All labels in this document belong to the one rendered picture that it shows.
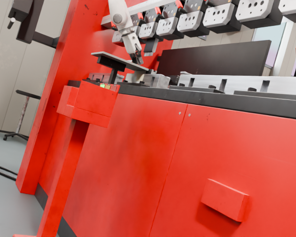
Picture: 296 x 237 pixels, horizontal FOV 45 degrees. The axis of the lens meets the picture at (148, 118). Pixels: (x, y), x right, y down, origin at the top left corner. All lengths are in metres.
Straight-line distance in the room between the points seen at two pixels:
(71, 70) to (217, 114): 1.74
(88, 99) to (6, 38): 4.42
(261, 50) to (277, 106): 1.12
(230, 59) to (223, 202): 1.35
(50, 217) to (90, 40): 1.56
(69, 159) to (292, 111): 0.91
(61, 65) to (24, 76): 3.08
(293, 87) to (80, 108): 0.76
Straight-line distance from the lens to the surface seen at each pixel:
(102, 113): 1.43
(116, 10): 1.82
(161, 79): 1.72
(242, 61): 2.13
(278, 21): 1.34
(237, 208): 0.95
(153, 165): 1.33
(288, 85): 1.12
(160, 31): 1.84
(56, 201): 1.52
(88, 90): 1.40
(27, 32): 3.19
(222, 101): 1.10
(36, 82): 5.74
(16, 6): 2.79
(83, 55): 2.72
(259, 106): 0.99
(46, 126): 2.68
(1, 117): 5.74
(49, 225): 1.55
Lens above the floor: 0.71
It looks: 1 degrees up
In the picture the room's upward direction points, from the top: 17 degrees clockwise
